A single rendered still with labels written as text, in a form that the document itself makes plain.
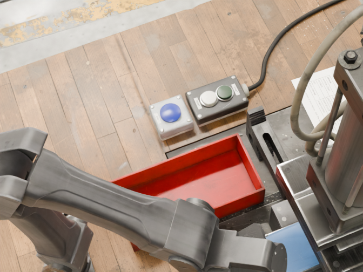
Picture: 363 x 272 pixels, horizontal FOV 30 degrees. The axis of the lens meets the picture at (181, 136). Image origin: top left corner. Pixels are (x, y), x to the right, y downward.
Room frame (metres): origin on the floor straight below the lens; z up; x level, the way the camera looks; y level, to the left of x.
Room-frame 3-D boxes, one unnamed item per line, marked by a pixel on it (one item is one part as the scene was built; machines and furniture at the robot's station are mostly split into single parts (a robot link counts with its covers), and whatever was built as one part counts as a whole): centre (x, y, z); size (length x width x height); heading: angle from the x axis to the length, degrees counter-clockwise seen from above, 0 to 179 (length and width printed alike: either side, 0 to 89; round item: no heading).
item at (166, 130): (0.62, 0.02, 0.90); 0.07 x 0.07 x 0.06; 15
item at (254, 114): (0.55, -0.14, 0.95); 0.06 x 0.03 x 0.09; 15
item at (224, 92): (0.65, -0.09, 0.93); 0.03 x 0.03 x 0.02
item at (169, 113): (0.62, 0.02, 0.93); 0.04 x 0.04 x 0.02
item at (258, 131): (0.48, -0.16, 0.95); 0.15 x 0.03 x 0.10; 15
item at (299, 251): (0.32, -0.17, 1.00); 0.15 x 0.07 x 0.03; 106
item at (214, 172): (0.46, 0.00, 0.93); 0.25 x 0.12 x 0.06; 105
